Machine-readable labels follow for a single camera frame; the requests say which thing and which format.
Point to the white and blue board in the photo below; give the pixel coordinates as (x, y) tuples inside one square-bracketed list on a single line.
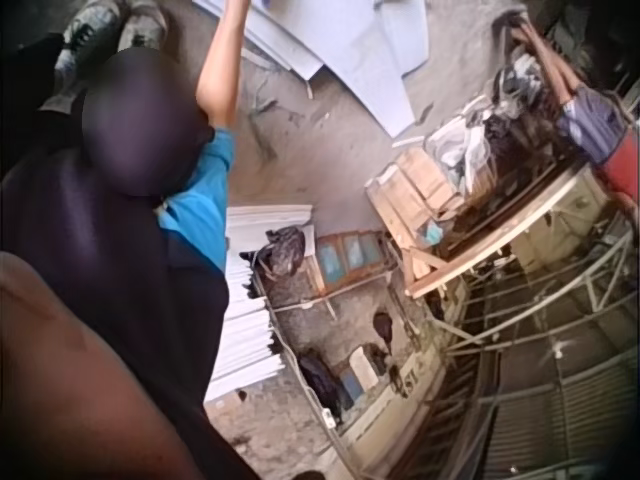
[(361, 372)]

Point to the stack of white sheets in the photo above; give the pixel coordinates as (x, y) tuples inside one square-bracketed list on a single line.
[(245, 340)]

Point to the wooden table with crates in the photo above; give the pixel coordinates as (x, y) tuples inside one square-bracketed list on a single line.
[(420, 200)]

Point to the person's legs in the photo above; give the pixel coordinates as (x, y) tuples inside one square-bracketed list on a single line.
[(85, 45)]

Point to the small white box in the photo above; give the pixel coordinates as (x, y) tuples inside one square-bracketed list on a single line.
[(328, 418)]

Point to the heap of clothes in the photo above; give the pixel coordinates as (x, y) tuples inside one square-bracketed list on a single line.
[(490, 130)]

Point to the black plastic bag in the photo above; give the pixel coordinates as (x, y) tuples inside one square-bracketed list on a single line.
[(282, 250)]

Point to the wooden crate with blue panels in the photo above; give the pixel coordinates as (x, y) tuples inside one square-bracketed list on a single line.
[(350, 260)]

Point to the metal frame with corrugated roof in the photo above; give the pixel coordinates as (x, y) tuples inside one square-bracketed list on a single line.
[(540, 360)]

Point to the black hanging garment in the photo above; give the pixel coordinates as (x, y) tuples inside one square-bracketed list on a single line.
[(322, 385)]

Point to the heap of large white sheets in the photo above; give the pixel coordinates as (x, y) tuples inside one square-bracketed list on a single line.
[(350, 45)]

